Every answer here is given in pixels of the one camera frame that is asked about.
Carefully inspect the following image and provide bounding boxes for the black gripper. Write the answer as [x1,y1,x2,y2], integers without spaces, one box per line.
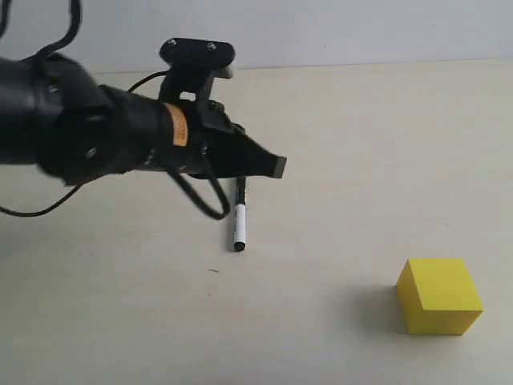
[161,99,287,180]

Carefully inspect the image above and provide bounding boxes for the yellow cube block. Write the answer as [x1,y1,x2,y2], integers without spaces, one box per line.
[396,258,483,335]

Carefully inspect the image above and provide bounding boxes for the black and white whiteboard marker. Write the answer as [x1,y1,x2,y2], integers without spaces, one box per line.
[233,176,246,253]

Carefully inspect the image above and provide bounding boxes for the black cable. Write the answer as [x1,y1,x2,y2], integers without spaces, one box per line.
[0,0,229,221]

